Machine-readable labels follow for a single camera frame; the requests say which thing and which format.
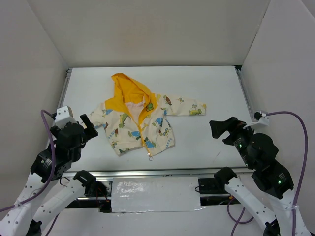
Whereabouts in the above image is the cream dinosaur print hooded jacket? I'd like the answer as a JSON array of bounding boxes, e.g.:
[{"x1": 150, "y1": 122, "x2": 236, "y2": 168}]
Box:
[{"x1": 88, "y1": 73, "x2": 206, "y2": 157}]

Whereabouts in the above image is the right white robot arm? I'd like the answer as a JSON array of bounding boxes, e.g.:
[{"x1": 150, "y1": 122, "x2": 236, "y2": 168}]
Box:
[{"x1": 209, "y1": 117, "x2": 312, "y2": 236}]

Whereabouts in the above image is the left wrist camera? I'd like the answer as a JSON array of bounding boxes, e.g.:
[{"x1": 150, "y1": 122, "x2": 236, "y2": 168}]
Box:
[{"x1": 55, "y1": 106, "x2": 76, "y2": 129}]

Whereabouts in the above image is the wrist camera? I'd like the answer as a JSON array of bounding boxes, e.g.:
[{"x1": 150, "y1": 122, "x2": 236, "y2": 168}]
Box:
[
  {"x1": 243, "y1": 111, "x2": 269, "y2": 130},
  {"x1": 55, "y1": 106, "x2": 76, "y2": 129}
]

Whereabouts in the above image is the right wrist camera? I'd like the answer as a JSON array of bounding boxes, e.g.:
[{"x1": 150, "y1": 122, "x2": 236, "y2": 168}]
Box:
[{"x1": 243, "y1": 111, "x2": 269, "y2": 130}]

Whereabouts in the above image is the aluminium table frame rail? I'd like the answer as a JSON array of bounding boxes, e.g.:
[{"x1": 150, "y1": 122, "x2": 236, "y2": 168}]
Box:
[{"x1": 59, "y1": 66, "x2": 252, "y2": 177}]

